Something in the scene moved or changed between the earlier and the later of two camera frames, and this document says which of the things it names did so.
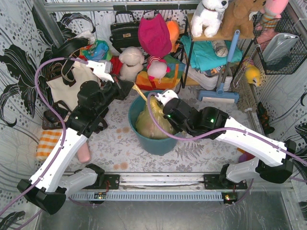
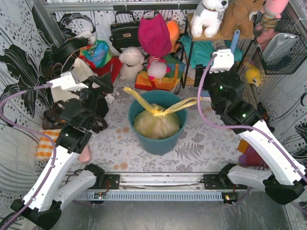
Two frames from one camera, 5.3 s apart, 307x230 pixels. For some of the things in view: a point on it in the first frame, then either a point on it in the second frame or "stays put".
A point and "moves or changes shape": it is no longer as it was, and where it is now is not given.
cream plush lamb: x=133 y=59 stays put
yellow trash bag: x=147 y=126 moves or changes shape
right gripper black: x=170 y=105 -> x=201 y=78
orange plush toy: x=173 y=28 stays put
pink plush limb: x=84 y=154 stays put
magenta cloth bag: x=154 y=36 stays put
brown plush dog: x=239 y=16 stays put
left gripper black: x=122 y=88 -> x=101 y=84
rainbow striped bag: x=144 y=82 stays put
